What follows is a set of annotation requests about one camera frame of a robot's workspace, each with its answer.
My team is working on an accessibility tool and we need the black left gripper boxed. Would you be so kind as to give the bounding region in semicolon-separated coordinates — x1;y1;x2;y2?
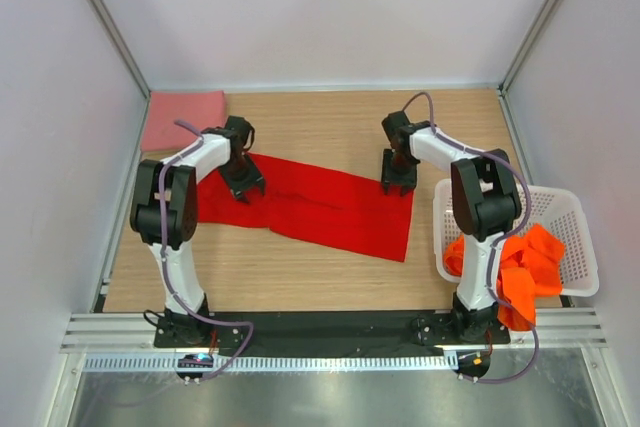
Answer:
219;155;266;203

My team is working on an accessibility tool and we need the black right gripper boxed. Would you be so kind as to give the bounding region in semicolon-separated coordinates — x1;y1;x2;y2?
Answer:
381;150;418;197

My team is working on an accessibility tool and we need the red t shirt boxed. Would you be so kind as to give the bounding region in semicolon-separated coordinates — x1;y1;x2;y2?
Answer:
197;154;413;262

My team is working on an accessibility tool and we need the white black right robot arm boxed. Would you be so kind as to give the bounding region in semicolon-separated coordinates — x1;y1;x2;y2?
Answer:
381;111;522;343

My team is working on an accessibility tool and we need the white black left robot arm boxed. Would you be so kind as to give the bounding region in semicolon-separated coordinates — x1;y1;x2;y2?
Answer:
130;116;266;347

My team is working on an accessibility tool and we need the pink folded t shirt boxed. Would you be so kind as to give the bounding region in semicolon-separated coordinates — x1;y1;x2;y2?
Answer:
140;91;227;153

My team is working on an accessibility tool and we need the orange crumpled t shirt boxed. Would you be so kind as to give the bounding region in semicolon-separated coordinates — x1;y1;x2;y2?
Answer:
443;223;566;333

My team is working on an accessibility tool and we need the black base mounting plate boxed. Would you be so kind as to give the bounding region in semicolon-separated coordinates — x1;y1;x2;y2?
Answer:
143;310;510;358

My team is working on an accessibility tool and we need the white perforated plastic basket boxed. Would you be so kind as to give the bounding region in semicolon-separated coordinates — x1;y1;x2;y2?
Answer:
430;177;600;299

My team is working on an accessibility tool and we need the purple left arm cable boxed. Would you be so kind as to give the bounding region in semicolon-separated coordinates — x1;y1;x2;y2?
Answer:
157;119;255;388

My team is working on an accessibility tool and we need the white slotted cable duct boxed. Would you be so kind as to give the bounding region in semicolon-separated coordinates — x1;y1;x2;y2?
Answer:
83;352;458;374

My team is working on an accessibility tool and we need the aluminium frame rail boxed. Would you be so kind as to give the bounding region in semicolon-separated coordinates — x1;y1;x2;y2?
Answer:
61;308;606;357

